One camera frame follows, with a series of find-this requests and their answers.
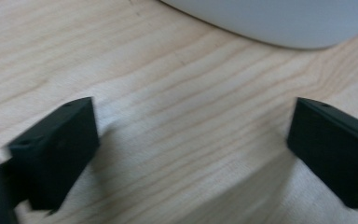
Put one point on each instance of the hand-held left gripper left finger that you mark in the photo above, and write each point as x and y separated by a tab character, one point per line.
54	155

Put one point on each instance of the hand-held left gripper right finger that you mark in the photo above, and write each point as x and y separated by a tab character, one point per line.
335	149

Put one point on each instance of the white pedal trash bin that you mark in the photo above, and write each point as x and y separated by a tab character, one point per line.
276	21

